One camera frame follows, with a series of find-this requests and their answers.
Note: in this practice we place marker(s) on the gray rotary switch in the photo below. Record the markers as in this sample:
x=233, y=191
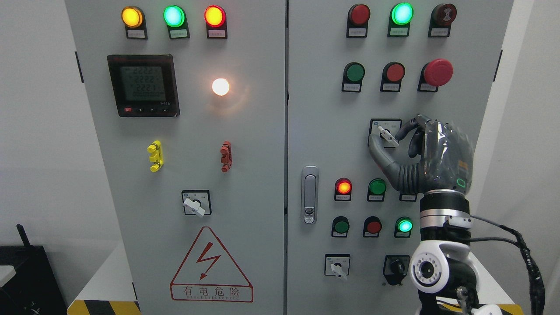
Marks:
x=385, y=129
x=337, y=265

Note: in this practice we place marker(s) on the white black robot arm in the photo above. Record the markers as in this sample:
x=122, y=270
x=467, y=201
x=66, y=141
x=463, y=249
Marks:
x=440, y=266

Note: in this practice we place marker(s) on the gray electrical cabinet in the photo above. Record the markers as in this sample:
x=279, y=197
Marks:
x=284, y=60

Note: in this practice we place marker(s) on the red terminal clip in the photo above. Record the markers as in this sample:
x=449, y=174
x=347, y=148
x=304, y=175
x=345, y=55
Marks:
x=226, y=158

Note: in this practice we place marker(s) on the lit red indicator light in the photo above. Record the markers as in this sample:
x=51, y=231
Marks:
x=343, y=189

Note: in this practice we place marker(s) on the green push button lower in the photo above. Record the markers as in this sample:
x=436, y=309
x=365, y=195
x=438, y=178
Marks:
x=340, y=227

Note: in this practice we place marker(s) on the white glowing lamp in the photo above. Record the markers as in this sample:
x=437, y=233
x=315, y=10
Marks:
x=220, y=86

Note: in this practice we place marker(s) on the green indicator light middle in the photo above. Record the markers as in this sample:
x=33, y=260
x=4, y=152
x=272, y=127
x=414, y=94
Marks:
x=376, y=190

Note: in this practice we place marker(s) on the green push button upper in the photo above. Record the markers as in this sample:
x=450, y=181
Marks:
x=353, y=75

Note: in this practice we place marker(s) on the red push button lower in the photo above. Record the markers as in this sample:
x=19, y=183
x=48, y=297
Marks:
x=371, y=227

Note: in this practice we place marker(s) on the red push button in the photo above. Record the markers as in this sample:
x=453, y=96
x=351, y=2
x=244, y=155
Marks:
x=371, y=227
x=392, y=76

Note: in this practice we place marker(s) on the yellow terminal clip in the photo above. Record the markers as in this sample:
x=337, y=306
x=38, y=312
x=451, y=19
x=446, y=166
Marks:
x=155, y=156

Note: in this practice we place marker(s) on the red electric danger sticker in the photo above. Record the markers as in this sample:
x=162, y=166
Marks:
x=209, y=273

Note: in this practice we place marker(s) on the lit green push button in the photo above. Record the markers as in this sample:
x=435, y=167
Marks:
x=403, y=227

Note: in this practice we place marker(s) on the red push button upper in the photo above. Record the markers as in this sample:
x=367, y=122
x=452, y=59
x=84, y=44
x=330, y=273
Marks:
x=392, y=76

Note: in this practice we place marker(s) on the black digital power meter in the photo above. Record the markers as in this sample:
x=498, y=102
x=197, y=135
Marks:
x=144, y=85

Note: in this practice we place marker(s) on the red indicator light left door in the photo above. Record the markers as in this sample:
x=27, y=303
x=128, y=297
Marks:
x=216, y=22

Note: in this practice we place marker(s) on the red indicator light top right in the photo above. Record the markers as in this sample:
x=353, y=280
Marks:
x=357, y=21

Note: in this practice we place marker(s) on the green indicator light left door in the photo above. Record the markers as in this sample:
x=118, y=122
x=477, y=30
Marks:
x=175, y=19

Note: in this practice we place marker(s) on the red emergency stop button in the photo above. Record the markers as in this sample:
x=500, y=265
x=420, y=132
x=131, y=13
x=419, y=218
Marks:
x=435, y=74

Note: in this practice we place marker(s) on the green indicator light top right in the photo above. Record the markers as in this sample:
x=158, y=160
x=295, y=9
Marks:
x=400, y=18

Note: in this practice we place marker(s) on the yellow indicator light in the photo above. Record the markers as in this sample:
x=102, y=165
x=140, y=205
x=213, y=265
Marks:
x=134, y=21

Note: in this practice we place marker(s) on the dark red buzzer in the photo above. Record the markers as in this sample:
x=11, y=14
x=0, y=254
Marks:
x=442, y=17

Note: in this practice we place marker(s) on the black box with antenna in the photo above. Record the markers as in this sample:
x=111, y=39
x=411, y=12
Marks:
x=30, y=288

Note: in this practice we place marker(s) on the silver door handle lock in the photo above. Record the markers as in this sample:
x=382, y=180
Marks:
x=309, y=190

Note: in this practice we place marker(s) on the gray rotary switch left door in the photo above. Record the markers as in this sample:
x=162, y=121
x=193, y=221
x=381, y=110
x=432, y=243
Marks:
x=197, y=202

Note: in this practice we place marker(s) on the black rotary selector switch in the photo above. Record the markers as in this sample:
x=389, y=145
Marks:
x=396, y=268

